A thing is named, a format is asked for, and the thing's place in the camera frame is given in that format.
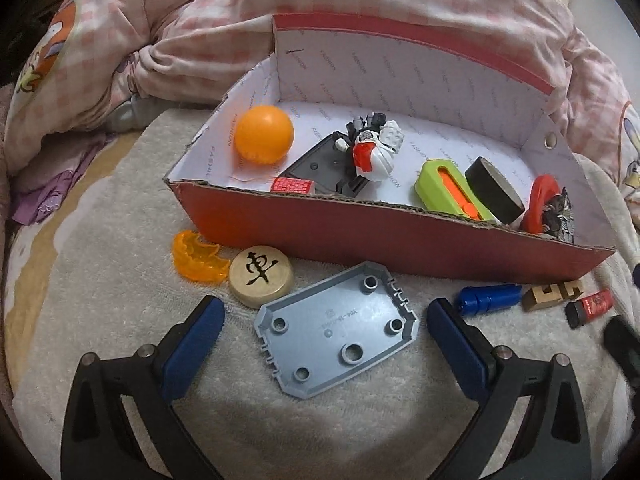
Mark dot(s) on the small clear labelled bottle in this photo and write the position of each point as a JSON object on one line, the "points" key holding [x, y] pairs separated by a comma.
{"points": [[292, 185]]}

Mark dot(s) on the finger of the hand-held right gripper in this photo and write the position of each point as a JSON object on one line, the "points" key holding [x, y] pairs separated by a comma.
{"points": [[622, 342]]}

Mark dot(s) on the red cardboard box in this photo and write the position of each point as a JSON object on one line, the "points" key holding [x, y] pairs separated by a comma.
{"points": [[350, 235]]}

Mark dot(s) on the black tape roll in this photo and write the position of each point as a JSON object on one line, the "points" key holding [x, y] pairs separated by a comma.
{"points": [[492, 187]]}

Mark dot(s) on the grey plastic building plate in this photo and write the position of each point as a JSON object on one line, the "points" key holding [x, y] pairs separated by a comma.
{"points": [[330, 330]]}

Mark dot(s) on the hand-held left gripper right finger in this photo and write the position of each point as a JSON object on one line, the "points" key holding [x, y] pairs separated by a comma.
{"points": [[457, 350]]}

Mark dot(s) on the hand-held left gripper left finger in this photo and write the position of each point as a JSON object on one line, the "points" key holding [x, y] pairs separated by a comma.
{"points": [[192, 355]]}

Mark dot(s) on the beige fluffy blanket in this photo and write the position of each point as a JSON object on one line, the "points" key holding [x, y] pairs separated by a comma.
{"points": [[125, 320]]}

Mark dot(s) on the purple cloth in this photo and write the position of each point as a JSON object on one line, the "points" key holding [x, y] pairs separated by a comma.
{"points": [[60, 185]]}

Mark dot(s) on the red lighter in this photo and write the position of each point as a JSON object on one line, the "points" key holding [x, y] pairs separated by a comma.
{"points": [[592, 307]]}

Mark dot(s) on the white grey toy robot figure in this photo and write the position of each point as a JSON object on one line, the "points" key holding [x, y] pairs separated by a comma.
{"points": [[372, 157]]}

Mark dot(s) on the green orange utility knife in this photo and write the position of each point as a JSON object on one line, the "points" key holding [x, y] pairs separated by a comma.
{"points": [[435, 185]]}

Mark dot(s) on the orange translucent plastic piece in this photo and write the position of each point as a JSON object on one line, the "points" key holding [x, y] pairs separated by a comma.
{"points": [[197, 257]]}

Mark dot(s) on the round wooden chess piece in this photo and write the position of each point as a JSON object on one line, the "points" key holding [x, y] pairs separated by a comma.
{"points": [[260, 276]]}

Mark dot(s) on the pink checkered quilt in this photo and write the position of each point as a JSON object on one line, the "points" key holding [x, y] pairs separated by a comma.
{"points": [[200, 10]]}

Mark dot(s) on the orange ball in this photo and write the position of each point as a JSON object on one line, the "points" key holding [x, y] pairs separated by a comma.
{"points": [[264, 135]]}

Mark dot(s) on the blue plastic cylinder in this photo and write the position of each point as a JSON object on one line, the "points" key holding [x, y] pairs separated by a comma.
{"points": [[487, 300]]}

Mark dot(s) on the grey cloth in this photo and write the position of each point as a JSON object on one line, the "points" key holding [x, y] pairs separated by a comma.
{"points": [[132, 115]]}

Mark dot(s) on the wooden puzzle block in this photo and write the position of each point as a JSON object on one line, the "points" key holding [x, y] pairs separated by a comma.
{"points": [[550, 296]]}

